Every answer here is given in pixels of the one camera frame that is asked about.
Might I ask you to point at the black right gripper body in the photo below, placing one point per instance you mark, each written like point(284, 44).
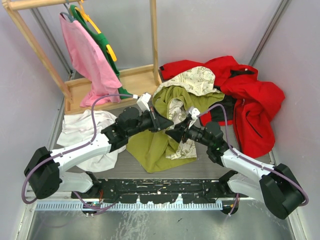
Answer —
point(196, 134)

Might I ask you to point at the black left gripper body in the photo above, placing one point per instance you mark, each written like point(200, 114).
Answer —
point(144, 123)

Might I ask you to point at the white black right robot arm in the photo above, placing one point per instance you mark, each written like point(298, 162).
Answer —
point(273, 185)

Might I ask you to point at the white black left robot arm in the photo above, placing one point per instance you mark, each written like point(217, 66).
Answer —
point(48, 171)

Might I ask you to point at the red jacket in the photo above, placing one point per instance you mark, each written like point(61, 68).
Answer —
point(253, 104)

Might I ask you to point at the wooden clothes rack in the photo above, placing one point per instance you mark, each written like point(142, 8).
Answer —
point(136, 81)

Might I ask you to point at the white cloth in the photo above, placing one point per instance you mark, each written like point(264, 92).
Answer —
point(79, 127)

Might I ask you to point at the pink t-shirt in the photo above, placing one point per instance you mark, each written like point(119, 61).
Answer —
point(88, 59)

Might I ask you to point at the green t-shirt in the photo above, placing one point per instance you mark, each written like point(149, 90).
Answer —
point(102, 41)

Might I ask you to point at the grey clothes hanger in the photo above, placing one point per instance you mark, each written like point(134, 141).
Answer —
point(67, 13)

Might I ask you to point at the yellow clothes hanger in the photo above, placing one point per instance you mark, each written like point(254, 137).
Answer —
point(88, 19)

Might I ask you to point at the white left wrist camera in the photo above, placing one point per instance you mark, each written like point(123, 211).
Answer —
point(143, 102)

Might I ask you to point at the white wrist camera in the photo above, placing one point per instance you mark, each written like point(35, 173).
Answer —
point(143, 102)
point(193, 114)

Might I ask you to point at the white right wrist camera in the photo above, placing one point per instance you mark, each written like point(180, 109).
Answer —
point(193, 114)

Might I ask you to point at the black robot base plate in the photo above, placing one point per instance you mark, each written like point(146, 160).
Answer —
point(158, 191)

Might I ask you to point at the slotted cable duct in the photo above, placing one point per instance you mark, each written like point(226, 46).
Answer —
point(176, 206)

